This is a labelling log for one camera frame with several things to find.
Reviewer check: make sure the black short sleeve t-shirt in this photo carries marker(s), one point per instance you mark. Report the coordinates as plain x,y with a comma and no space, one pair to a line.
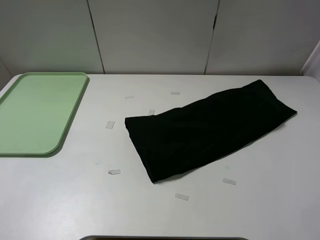
189,137

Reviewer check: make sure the light green plastic tray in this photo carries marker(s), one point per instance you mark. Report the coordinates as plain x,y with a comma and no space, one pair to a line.
36,111

